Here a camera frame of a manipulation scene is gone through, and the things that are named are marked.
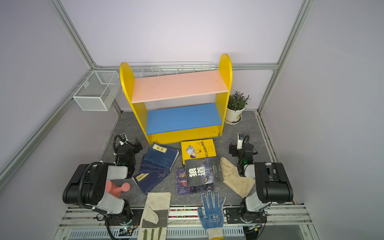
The potted green plant white pot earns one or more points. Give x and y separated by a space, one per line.
236 105

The grey green canvas glove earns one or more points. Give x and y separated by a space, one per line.
154 220

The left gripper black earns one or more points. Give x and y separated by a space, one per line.
132 146

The black wolf cover book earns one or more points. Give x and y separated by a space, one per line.
203 171

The yellow cartoon cover book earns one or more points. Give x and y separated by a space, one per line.
198 149

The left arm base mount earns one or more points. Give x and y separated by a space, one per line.
119 228

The beige leather work glove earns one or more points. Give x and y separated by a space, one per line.
240 185

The yellow bookshelf pink blue shelves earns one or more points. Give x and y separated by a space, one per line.
174 125

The pink watering can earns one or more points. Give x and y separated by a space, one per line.
115 190

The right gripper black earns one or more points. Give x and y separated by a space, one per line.
237 150

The white wire mesh basket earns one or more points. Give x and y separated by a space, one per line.
98 91

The top blue thread-bound book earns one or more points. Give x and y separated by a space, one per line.
159 158

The blue thread-bound book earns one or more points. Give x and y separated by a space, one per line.
159 158
147 182

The purple portrait book front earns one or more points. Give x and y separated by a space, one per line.
184 190

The blue dotted knit glove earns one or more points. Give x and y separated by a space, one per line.
211 214

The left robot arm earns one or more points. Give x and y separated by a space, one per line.
91 185

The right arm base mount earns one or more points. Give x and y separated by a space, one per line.
236 215

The lower blue thread-bound book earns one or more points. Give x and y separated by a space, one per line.
147 182

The white wire rack behind shelf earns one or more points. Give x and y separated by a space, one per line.
155 70

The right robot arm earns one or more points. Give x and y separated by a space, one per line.
271 180

